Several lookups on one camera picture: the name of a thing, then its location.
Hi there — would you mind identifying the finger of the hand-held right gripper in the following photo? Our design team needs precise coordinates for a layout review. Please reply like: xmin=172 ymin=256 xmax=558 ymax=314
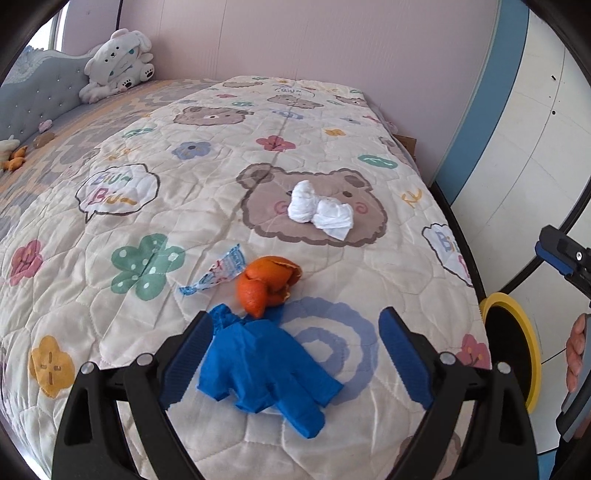
xmin=534 ymin=224 xmax=591 ymax=278

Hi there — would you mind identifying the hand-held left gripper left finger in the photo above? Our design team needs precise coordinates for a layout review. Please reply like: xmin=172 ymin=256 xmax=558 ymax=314
xmin=51 ymin=311 xmax=215 ymax=480

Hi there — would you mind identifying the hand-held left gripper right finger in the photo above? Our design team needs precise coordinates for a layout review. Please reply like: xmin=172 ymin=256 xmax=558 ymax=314
xmin=378 ymin=307 xmax=540 ymax=480

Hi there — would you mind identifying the yellow and black trash bin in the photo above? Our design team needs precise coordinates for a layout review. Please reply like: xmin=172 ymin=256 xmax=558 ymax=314
xmin=479 ymin=293 xmax=542 ymax=414

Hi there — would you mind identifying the blue rubber glove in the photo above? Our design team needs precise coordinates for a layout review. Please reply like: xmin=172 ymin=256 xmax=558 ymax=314
xmin=198 ymin=303 xmax=343 ymax=439

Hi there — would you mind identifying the person's right hand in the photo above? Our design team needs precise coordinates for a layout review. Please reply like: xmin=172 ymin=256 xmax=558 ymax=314
xmin=566 ymin=314 xmax=590 ymax=393

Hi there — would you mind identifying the clear blue and red wrapper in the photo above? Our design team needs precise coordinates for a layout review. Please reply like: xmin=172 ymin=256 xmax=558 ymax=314
xmin=179 ymin=244 xmax=245 ymax=296

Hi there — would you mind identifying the orange peel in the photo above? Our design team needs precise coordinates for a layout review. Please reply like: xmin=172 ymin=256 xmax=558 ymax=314
xmin=236 ymin=256 xmax=303 ymax=319

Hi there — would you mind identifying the bed with cartoon quilt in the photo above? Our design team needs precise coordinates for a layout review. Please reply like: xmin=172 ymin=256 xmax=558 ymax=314
xmin=0 ymin=76 xmax=490 ymax=480

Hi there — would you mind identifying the crumpled white tissue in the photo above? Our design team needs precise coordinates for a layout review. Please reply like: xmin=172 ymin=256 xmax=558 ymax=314
xmin=287 ymin=180 xmax=355 ymax=241

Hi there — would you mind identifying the open cardboard box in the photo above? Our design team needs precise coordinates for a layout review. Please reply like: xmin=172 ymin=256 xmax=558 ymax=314
xmin=394 ymin=134 xmax=419 ymax=163

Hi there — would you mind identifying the small orange plush star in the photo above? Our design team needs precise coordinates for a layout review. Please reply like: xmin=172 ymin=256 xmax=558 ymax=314
xmin=4 ymin=145 xmax=29 ymax=172

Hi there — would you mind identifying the grey tufted headboard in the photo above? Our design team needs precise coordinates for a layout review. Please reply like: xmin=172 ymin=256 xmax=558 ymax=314
xmin=0 ymin=46 xmax=100 ymax=144

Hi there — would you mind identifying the white plush bear toy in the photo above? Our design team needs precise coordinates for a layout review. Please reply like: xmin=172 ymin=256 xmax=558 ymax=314
xmin=78 ymin=28 xmax=155 ymax=104

